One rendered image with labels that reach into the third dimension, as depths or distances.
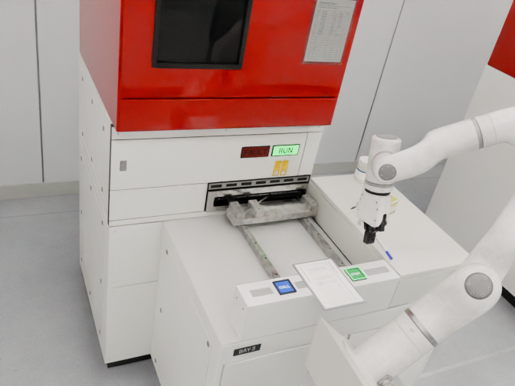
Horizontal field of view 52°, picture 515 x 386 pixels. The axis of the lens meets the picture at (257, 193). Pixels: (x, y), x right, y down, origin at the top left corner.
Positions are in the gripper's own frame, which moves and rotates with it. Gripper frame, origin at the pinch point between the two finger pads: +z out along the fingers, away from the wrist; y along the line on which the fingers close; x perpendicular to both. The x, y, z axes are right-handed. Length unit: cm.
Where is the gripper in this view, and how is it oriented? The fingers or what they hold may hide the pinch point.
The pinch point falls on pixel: (369, 237)
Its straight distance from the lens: 165.8
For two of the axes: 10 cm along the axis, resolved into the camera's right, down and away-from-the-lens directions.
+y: 4.3, 3.5, -8.3
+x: 9.0, -0.8, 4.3
